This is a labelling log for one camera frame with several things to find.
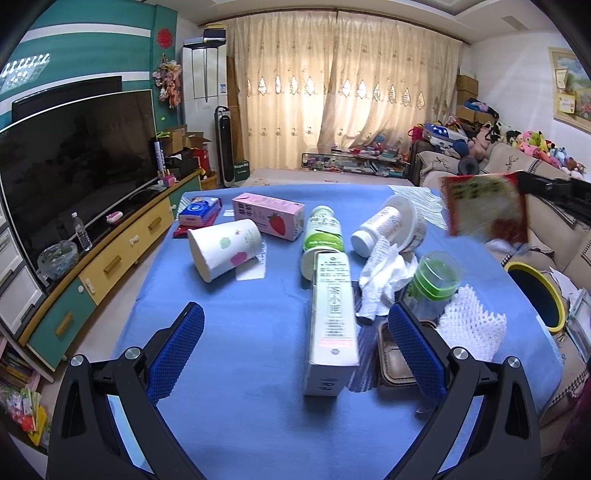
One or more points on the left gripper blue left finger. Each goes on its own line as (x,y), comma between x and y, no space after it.
(169,349)

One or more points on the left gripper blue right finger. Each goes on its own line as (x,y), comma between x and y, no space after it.
(421,357)

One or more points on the brown plastic tray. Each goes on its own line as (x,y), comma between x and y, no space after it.
(394,370)

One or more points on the white foam net sleeve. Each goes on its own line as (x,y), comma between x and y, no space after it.
(466,323)

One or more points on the clear green-lid container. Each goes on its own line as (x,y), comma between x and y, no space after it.
(435,282)

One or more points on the tall white tea box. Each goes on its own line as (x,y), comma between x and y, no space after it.
(333,352)

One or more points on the white tissue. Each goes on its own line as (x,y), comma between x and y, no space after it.
(387,272)

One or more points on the white fruit paper cup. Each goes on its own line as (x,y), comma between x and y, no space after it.
(220,248)

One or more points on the white printed paper bowl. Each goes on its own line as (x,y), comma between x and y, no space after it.
(413,229)

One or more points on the small white pill bottle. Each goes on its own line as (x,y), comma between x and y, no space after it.
(386,223)

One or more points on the coconut water bottle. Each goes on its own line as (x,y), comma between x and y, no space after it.
(323,233)

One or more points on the red snack bag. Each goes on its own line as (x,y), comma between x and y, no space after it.
(486,207)

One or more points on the pink strawberry milk carton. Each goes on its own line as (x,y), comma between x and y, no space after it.
(273,216)

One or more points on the black yellow-rimmed trash bin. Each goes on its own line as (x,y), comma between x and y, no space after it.
(542,295)

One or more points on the blue star tablecloth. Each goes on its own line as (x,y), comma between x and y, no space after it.
(238,408)

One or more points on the clear water bottle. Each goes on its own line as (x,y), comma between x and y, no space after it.
(81,233)

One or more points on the glass ashtray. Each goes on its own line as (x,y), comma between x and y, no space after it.
(55,261)

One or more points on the white papers on sofa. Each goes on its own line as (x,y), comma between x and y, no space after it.
(568,289)

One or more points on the blue tissue pack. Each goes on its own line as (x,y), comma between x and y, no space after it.
(198,211)

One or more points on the beige sectional sofa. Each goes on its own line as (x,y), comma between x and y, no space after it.
(560,241)

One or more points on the floral floor mat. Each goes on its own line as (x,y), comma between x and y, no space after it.
(271,177)

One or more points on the black flat television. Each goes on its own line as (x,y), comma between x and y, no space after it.
(81,157)

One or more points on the black tower fan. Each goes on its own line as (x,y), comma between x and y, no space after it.
(226,159)

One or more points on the plush toy pile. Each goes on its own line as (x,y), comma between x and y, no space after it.
(500,149)

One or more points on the stacked cardboard boxes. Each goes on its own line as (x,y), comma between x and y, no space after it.
(470,108)

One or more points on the hanging flower decoration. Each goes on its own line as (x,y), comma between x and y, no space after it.
(167,80)

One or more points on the white air conditioner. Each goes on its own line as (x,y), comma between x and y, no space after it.
(204,87)

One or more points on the cream patterned curtains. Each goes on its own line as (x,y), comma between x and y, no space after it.
(315,80)

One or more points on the framed flower painting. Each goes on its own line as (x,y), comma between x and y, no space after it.
(571,89)

